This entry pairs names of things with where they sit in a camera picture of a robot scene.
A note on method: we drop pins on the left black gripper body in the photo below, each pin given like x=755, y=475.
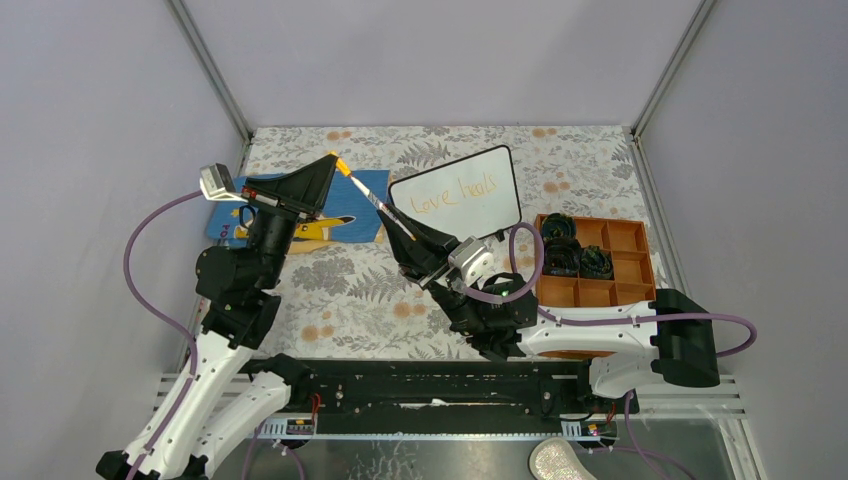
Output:
x=275, y=206

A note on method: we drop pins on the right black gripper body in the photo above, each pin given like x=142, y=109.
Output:
x=423, y=274

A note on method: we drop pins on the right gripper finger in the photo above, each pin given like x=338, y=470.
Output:
x=447, y=241
x=426, y=239

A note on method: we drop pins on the white marker pen yellow end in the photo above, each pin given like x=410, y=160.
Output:
x=378, y=202

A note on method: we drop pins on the small black-framed whiteboard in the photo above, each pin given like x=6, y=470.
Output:
x=473, y=196

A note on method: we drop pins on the yellow marker cap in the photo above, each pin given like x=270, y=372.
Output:
x=340, y=164

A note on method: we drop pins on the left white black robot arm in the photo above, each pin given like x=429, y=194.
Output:
x=188, y=437

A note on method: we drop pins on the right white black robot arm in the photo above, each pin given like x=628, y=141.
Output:
x=499, y=316

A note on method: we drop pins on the blue cartoon print cloth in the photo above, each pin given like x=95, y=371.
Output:
x=348, y=217

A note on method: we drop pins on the rolled dark tie top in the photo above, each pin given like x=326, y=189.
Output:
x=558, y=226

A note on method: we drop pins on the rolled dark tie right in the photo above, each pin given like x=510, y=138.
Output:
x=596, y=263

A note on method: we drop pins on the orange wooden compartment tray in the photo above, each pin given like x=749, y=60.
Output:
x=633, y=279

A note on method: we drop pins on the grey speckled oval object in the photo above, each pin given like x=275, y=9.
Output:
x=555, y=459

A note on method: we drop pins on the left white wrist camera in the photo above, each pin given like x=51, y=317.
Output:
x=216, y=184

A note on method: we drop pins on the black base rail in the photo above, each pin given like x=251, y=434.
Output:
x=381, y=400

